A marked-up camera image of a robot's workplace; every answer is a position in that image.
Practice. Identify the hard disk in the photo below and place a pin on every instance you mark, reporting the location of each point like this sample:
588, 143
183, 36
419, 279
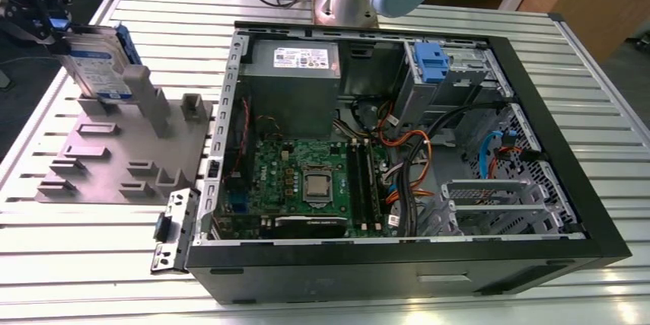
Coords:
96, 70

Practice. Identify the metal disk bay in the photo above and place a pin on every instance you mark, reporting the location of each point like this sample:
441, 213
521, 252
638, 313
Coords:
488, 184

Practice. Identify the grey parts rack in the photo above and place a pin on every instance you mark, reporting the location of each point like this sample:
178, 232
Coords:
127, 150

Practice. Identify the grey power supply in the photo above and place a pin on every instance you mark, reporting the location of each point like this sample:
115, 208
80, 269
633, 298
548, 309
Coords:
290, 104

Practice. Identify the green motherboard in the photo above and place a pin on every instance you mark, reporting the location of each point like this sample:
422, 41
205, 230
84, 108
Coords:
325, 153

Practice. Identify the silver CPU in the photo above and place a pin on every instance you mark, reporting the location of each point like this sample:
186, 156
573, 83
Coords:
318, 186

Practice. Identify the CPU socket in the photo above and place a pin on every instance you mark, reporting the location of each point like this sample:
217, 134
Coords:
319, 203

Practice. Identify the blue plastic drive latch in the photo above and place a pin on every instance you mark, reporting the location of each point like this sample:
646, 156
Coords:
429, 55

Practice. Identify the black graphics card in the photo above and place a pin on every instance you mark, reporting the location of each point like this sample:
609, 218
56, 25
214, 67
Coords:
305, 226

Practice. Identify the black RAM slot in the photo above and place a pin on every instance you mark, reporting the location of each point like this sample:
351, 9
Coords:
373, 188
359, 188

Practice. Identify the metal drive cage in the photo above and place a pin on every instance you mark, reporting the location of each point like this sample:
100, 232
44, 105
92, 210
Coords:
442, 93

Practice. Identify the black PC case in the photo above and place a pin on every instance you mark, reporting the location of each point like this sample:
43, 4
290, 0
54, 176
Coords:
355, 275

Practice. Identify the black chair base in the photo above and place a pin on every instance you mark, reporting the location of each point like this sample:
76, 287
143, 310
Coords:
641, 40

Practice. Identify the metal card retention bracket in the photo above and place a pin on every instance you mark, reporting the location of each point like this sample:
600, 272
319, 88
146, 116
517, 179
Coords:
181, 226

